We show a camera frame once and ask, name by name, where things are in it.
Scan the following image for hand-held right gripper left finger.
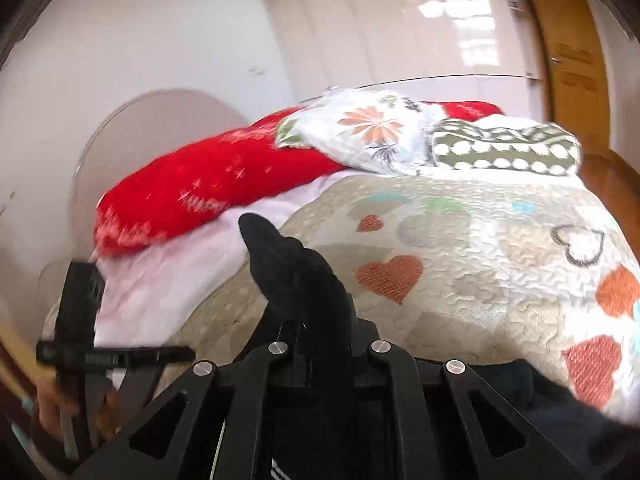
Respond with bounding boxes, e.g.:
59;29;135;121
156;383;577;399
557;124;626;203
67;310;302;480

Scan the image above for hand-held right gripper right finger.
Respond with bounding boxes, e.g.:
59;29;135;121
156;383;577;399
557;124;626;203
349;305;589;480

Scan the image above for black pants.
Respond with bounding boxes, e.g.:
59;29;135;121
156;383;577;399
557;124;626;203
238;212;640;480

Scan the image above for person's left hand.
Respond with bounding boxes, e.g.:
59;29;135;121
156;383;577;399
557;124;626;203
36;374;124;447

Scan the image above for heart-patterned quilt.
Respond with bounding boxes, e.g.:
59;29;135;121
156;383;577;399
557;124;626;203
177;174;640;427

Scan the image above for red long pillow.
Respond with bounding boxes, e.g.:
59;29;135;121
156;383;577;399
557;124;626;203
94;106;347;259

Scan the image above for round beige headboard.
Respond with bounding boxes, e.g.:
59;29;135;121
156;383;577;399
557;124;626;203
70;88;252;262

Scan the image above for green dotted bolster pillow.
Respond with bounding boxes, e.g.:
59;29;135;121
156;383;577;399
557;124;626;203
427;118;584;178

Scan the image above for floral white pillow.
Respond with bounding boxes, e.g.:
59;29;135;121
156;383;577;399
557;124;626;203
275;86;447;177

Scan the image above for small red pillow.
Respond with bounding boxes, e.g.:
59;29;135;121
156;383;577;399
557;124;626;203
439;101;504;122

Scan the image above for white glossy wardrobe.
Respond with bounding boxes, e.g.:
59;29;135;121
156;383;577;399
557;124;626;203
260;0;547;112

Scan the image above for wooden door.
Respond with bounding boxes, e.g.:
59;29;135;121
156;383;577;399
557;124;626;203
509;0;610;157

